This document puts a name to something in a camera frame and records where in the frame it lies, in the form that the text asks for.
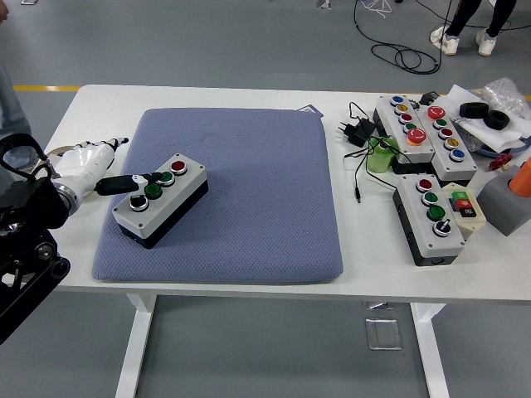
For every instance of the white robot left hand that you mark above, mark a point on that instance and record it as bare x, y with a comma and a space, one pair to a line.
83, 163

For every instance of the four-button grey control box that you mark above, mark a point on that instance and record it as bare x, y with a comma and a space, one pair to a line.
174, 195
444, 244

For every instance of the five-button grey control box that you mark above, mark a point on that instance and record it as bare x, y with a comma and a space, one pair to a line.
460, 166
419, 154

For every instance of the cream tray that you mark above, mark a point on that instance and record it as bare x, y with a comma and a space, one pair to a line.
58, 150

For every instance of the person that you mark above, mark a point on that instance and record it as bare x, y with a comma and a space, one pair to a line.
12, 116
460, 16

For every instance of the blue-grey padded mat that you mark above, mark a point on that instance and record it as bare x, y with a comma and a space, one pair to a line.
249, 145

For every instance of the white table leg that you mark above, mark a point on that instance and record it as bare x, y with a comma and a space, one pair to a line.
429, 352
137, 344

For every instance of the purple-edged white card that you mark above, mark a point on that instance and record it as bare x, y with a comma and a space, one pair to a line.
309, 110

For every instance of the green plastic cup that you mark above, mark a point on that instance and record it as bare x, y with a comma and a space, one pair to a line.
378, 159

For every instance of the clear floor plate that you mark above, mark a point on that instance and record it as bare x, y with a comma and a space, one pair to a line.
383, 333

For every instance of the small black device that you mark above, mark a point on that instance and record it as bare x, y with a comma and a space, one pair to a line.
429, 98

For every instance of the white paper sheet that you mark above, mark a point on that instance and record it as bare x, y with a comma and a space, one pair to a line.
498, 139

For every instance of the grey block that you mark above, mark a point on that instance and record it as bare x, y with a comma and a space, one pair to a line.
502, 203

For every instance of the clear bubble wrap bag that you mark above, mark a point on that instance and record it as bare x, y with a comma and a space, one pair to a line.
508, 93

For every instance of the orange cylinder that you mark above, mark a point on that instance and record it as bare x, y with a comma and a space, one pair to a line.
523, 178

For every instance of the cream three-button switch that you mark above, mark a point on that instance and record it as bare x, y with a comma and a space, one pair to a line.
462, 205

